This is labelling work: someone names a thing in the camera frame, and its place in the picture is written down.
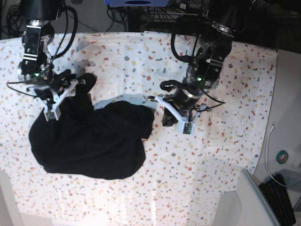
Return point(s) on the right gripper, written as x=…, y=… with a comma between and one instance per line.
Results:
x=51, y=90

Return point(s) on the terrazzo pattern tablecloth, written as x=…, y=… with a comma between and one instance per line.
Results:
x=183, y=176

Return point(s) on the grey laptop lid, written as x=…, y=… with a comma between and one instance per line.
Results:
x=256, y=210

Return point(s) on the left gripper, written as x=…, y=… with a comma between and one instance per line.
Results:
x=181, y=109

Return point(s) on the black keyboard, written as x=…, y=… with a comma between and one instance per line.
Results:
x=278, y=199

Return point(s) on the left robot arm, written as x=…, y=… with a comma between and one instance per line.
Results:
x=213, y=44

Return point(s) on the black t-shirt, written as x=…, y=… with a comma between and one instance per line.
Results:
x=104, y=143

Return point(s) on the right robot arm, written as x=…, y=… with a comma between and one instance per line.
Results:
x=37, y=69

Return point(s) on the blue device at top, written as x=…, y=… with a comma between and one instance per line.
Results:
x=136, y=3

